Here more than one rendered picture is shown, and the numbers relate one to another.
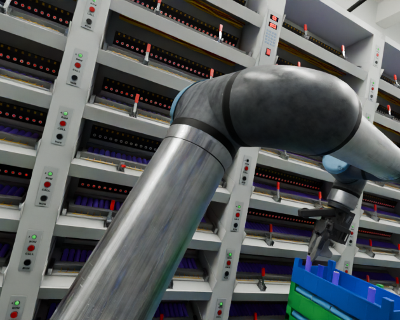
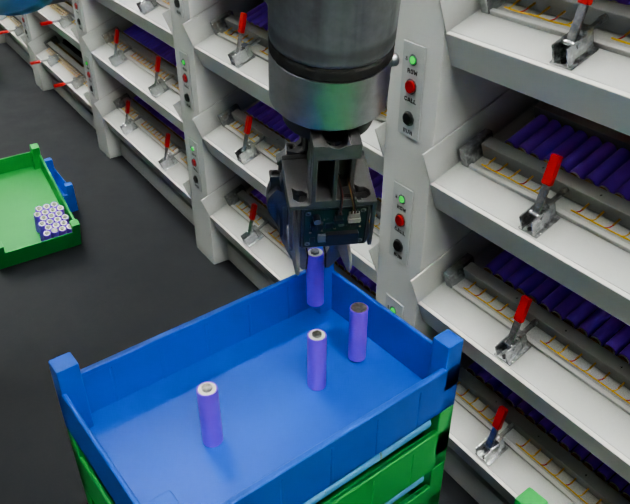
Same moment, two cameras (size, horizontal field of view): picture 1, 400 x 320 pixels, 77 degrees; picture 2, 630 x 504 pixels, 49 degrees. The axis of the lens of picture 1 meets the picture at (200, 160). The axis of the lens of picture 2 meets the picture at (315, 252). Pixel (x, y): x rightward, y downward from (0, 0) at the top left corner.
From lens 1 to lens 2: 1.28 m
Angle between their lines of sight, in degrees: 83
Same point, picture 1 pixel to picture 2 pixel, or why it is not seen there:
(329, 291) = (210, 331)
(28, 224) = (178, 42)
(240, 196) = (416, 24)
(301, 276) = (294, 293)
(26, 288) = (194, 133)
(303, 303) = not seen: hidden behind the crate
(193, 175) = not seen: outside the picture
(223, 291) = (397, 285)
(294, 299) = not seen: hidden behind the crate
